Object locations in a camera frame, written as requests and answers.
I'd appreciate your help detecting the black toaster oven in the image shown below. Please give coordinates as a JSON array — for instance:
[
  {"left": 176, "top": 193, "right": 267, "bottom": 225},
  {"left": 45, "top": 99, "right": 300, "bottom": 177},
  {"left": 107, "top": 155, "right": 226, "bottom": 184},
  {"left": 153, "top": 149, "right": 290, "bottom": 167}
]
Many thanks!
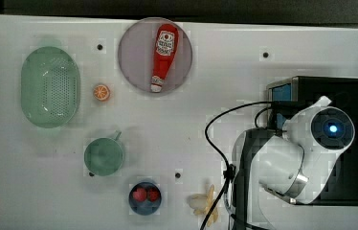
[{"left": 267, "top": 76, "right": 358, "bottom": 206}]

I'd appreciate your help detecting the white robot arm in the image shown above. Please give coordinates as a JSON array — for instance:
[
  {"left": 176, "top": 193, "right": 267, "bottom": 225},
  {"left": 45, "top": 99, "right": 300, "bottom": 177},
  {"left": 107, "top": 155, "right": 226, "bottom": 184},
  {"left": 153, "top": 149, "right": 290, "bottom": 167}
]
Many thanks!
[{"left": 225, "top": 96, "right": 356, "bottom": 230}]

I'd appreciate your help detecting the red plush ketchup bottle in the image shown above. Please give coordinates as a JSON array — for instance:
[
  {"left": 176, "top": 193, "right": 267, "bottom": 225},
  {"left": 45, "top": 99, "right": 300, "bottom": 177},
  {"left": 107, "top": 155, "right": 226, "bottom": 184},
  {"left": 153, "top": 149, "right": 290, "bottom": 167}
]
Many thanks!
[{"left": 150, "top": 24, "right": 179, "bottom": 93}]

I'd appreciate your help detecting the grey round plate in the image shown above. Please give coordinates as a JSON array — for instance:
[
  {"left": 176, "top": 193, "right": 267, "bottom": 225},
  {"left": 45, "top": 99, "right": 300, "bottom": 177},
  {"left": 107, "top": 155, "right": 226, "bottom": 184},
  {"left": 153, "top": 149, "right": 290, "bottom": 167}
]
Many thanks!
[{"left": 118, "top": 17, "right": 193, "bottom": 95}]

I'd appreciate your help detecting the orange slice toy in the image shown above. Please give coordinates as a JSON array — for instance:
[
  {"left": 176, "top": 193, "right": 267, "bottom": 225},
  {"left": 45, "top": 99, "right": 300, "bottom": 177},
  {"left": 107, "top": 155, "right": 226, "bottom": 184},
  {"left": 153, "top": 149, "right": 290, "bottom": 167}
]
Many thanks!
[{"left": 93, "top": 84, "right": 110, "bottom": 102}]

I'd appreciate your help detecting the green plastic cup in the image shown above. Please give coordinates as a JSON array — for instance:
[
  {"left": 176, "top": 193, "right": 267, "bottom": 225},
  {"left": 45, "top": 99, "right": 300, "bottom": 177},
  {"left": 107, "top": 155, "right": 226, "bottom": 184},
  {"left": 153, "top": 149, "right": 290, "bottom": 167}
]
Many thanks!
[{"left": 84, "top": 130, "right": 124, "bottom": 176}]

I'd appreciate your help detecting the red strawberry toy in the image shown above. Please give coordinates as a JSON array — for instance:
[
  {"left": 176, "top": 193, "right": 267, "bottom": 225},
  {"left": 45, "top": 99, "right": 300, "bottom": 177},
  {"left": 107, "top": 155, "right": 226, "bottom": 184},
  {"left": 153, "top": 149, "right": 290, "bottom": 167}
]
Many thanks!
[{"left": 132, "top": 187, "right": 160, "bottom": 202}]

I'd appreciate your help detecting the peeled banana toy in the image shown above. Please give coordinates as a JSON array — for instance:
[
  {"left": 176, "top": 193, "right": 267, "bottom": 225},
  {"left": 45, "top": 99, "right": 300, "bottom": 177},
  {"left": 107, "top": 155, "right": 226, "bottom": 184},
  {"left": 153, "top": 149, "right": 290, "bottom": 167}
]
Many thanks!
[{"left": 189, "top": 184, "right": 218, "bottom": 227}]

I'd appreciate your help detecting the blue plastic cup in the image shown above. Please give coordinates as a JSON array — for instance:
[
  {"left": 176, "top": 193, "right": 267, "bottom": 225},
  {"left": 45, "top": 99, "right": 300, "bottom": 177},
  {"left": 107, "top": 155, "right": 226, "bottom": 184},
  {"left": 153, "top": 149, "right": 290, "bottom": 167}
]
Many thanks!
[{"left": 128, "top": 181, "right": 162, "bottom": 216}]

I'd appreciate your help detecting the green plastic colander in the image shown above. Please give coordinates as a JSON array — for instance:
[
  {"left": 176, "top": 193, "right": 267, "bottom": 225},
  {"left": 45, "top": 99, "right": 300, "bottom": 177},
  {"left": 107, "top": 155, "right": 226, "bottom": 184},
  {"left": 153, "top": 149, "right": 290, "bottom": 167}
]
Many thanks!
[{"left": 20, "top": 41, "right": 80, "bottom": 128}]

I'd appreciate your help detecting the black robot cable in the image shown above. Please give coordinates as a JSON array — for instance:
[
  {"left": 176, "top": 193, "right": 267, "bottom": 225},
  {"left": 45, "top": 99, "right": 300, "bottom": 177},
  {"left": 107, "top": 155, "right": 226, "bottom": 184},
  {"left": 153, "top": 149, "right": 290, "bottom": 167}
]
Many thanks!
[{"left": 199, "top": 101, "right": 276, "bottom": 230}]

